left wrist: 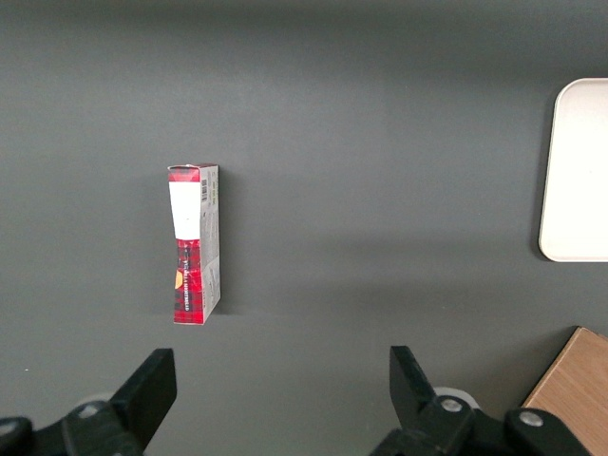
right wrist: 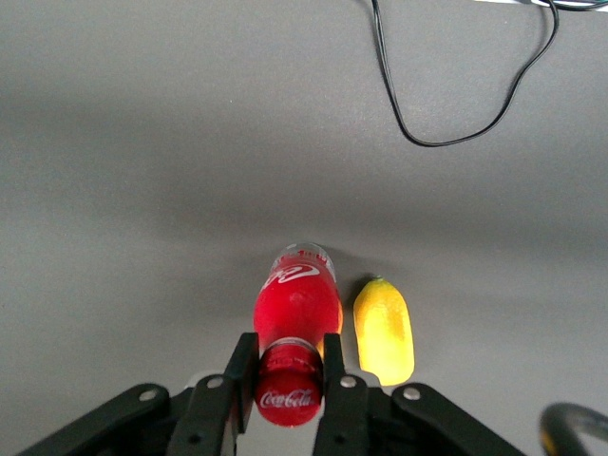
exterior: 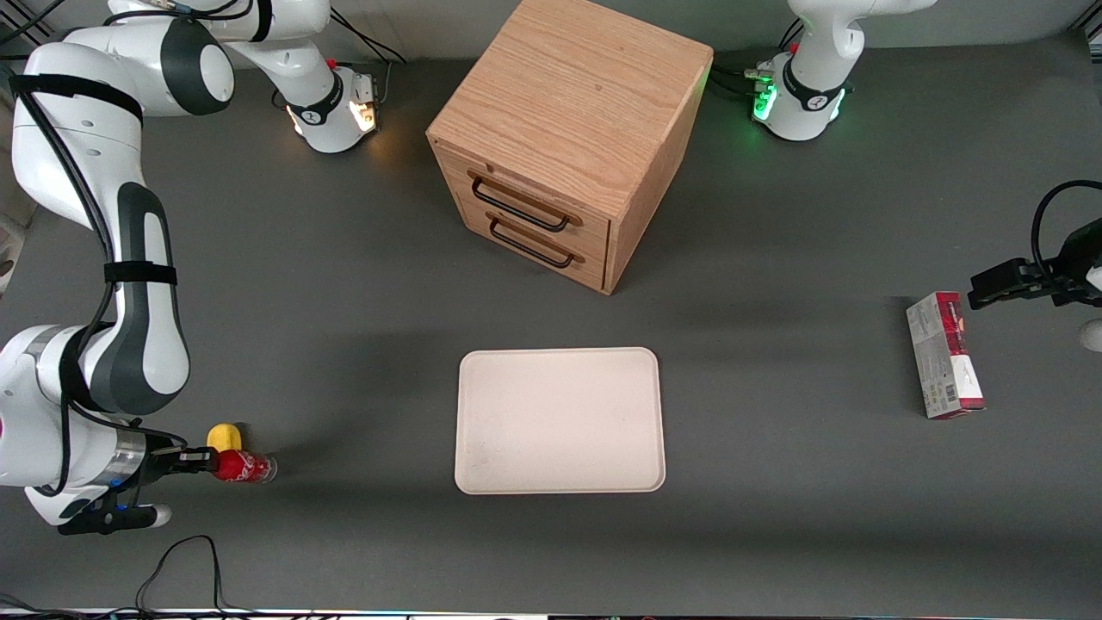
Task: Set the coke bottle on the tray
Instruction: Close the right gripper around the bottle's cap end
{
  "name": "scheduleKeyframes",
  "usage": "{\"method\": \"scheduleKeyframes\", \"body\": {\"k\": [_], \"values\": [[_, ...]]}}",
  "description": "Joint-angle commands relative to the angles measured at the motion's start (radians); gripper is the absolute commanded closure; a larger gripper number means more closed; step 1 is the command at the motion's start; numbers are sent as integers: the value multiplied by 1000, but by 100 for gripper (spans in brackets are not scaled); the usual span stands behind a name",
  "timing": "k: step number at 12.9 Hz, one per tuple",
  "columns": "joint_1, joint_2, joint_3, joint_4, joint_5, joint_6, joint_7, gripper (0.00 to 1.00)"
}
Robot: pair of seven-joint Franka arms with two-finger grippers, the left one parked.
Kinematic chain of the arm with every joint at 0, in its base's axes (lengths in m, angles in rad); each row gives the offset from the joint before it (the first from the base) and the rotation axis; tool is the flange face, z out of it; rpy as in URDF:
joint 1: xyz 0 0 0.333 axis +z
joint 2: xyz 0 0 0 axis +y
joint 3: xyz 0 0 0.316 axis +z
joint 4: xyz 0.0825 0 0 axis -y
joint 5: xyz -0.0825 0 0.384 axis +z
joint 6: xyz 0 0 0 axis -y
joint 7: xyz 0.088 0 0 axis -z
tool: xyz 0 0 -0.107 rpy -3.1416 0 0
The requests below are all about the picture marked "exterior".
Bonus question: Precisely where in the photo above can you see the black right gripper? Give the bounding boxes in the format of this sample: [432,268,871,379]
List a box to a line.
[138,431,221,488]

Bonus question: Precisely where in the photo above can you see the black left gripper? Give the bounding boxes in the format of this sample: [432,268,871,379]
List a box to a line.
[968,217,1102,310]

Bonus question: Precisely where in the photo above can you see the red coke bottle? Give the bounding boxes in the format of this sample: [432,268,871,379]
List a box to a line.
[211,449,278,484]

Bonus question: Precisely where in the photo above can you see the cream rectangular plastic tray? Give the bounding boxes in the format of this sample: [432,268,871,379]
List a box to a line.
[454,346,667,496]

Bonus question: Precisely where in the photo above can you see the grey and red carton box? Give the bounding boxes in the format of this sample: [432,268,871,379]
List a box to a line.
[905,291,987,420]

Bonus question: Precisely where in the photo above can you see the wooden two-drawer cabinet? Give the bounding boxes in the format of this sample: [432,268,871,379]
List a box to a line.
[426,0,715,296]

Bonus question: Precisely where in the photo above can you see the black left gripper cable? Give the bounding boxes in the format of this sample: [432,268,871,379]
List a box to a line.
[1031,179,1102,276]

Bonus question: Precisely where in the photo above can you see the thin black table cable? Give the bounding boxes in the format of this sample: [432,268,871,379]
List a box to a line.
[0,534,259,620]

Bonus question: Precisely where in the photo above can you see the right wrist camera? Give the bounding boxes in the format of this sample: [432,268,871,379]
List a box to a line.
[58,502,172,536]

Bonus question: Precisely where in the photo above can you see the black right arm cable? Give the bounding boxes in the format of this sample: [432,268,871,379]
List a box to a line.
[9,73,187,499]

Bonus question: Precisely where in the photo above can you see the black left base cables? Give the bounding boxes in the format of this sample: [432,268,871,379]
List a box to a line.
[710,17,807,101]

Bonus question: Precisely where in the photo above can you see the black base cables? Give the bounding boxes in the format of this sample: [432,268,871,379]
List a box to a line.
[710,17,807,101]
[323,13,407,109]

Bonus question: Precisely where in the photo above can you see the black metal drawer handle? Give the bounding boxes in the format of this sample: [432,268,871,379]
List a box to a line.
[486,214,586,270]
[467,170,585,233]

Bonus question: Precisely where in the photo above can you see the black right base cables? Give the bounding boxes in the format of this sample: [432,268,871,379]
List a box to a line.
[323,13,407,109]

